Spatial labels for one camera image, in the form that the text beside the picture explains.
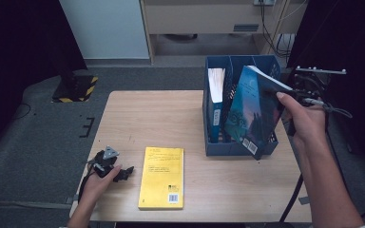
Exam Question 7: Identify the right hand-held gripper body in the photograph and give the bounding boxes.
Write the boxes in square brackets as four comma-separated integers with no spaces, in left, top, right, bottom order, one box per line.
[293,66,347,107]

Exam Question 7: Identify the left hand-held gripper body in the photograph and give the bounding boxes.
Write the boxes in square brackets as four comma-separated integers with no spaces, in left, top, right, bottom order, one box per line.
[90,145,123,179]

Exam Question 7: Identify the yellow book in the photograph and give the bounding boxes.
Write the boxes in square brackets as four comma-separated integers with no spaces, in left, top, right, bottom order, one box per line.
[137,145,185,211]

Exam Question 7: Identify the teal illustrated book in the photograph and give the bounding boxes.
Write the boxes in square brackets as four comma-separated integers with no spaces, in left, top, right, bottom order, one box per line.
[223,65,294,161]

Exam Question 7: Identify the bright blue book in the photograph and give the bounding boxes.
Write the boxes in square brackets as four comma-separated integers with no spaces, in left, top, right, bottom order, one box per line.
[207,66,226,144]

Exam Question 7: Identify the blue plastic file rack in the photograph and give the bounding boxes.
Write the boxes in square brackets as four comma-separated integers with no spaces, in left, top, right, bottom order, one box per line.
[202,55,282,157]

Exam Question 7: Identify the person's left hand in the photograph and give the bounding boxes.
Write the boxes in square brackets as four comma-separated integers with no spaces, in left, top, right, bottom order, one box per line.
[79,164,123,208]

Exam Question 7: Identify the person's right hand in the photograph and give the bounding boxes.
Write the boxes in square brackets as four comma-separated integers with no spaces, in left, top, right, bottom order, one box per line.
[275,91,328,147]

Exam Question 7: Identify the grey cabinet label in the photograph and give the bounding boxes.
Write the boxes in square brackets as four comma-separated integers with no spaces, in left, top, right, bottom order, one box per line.
[233,23,260,33]

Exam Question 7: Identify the black curtain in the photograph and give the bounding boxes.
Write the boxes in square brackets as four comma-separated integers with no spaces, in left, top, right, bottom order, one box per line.
[0,0,88,160]
[286,0,365,180]

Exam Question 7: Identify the black stand base yellow stripes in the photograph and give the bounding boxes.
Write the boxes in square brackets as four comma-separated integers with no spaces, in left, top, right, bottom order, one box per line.
[50,73,99,104]

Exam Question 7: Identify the beige wooden cabinet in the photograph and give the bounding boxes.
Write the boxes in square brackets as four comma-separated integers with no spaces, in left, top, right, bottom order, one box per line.
[139,0,308,66]

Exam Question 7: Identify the white panel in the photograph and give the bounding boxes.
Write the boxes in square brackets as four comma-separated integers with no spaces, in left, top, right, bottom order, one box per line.
[58,0,150,60]

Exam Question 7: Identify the thin grey cable with plug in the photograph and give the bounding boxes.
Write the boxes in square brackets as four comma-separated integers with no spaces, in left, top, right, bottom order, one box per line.
[303,97,354,120]

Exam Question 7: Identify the left hand-held gripper black cable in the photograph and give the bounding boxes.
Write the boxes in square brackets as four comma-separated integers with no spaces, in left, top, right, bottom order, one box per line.
[77,160,97,202]

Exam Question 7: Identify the hand-held gripper black cable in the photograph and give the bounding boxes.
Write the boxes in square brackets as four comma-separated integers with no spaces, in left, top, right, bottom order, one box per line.
[279,172,304,223]
[77,160,97,202]

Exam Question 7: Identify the bundle of hanging cables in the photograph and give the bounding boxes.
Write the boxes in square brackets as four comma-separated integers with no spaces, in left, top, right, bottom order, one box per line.
[259,0,308,60]

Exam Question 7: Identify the right hand-held gripper black cable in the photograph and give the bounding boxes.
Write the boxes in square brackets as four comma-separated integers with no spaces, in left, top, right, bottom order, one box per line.
[279,172,304,223]

